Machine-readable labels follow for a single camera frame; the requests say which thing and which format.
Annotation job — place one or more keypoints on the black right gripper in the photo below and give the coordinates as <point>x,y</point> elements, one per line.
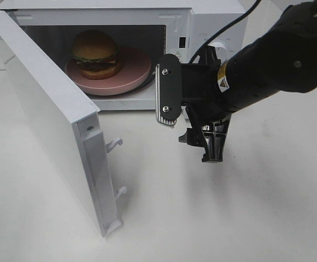
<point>208,116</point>

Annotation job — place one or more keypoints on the pink round plate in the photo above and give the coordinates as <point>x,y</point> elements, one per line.
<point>131,68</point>

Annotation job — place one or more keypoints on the burger with lettuce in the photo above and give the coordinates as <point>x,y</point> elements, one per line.
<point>96,55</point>

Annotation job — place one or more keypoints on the white microwave door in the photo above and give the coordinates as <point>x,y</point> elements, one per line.
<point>66,122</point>

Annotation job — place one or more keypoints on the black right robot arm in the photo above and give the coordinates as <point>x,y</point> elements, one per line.
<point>283,59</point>

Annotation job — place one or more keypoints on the white warning label sticker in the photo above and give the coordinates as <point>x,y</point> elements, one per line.
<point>180,53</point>

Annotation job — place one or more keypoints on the upper white power knob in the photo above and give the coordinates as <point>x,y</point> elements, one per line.
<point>219,45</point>

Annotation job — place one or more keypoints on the glass microwave turntable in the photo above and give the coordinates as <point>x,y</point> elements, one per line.
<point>145,83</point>

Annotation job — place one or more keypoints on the white microwave oven body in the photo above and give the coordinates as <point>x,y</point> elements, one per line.
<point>154,27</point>

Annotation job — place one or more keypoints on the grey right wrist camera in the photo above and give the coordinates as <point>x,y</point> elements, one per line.
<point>168,88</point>

